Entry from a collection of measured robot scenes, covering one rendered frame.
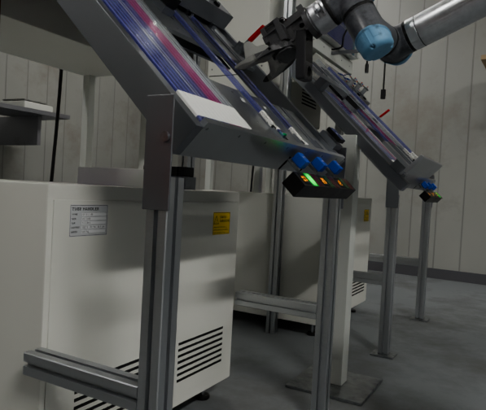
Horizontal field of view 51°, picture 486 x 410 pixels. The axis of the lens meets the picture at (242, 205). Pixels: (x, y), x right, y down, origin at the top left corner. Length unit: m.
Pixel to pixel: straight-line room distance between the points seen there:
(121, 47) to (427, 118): 3.80
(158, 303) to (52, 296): 0.30
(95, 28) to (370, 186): 3.84
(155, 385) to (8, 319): 0.40
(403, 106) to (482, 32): 0.79
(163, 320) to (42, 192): 0.36
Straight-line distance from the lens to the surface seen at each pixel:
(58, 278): 1.03
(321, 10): 1.25
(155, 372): 0.81
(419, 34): 1.29
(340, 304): 1.73
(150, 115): 0.79
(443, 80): 4.57
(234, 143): 0.91
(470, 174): 4.43
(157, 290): 0.78
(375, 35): 1.18
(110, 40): 0.93
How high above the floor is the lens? 0.63
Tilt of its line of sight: 2 degrees down
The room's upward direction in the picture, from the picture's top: 3 degrees clockwise
